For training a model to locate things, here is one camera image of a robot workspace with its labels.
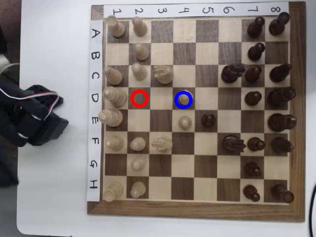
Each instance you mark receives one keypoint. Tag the dark wooden pawn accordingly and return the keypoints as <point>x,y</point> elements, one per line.
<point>253,98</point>
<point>256,51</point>
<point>256,144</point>
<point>209,120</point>
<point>256,26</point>
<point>253,74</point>
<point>251,193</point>
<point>253,169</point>

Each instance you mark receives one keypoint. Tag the wooden chessboard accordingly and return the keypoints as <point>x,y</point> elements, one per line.
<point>160,32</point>

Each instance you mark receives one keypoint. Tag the light wooden queen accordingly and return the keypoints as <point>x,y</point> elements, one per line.
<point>114,97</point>

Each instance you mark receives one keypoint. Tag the light wooden rook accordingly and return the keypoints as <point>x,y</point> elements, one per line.
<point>113,191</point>
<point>117,27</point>

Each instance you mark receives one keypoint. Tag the dark wooden queen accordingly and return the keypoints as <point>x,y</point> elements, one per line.
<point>282,97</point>

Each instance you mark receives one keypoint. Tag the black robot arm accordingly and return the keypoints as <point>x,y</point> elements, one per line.
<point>37,128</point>

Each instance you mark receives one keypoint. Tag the dark wooden king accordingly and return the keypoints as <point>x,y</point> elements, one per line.
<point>282,122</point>

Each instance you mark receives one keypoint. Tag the dark wooden bishop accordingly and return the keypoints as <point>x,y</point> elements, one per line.
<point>280,72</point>
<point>282,145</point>

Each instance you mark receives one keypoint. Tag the light wooden bishop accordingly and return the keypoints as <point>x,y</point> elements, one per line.
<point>112,74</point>
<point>114,143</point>

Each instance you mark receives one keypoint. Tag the white paper number strip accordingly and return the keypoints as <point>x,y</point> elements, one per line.
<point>172,10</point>

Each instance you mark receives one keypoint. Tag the dark wooden knight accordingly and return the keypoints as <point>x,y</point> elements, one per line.
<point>232,72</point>
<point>233,144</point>

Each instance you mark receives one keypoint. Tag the light wooden knight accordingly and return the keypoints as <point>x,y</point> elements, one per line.
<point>161,144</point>
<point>163,74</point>

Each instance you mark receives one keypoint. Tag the white paper letter strip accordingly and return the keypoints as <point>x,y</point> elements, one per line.
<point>95,109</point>

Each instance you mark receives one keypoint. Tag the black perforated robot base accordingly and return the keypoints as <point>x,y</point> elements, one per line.
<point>49,103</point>

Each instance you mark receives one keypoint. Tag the dark wooden rook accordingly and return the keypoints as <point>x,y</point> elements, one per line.
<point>279,24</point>
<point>282,193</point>

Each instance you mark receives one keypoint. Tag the light wooden pawn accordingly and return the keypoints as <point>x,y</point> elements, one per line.
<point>184,99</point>
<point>138,71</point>
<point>139,26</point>
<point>137,143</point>
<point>137,163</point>
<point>185,122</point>
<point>141,51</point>
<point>137,189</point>

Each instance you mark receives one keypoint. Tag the light wooden king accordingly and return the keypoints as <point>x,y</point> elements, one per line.
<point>110,117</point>

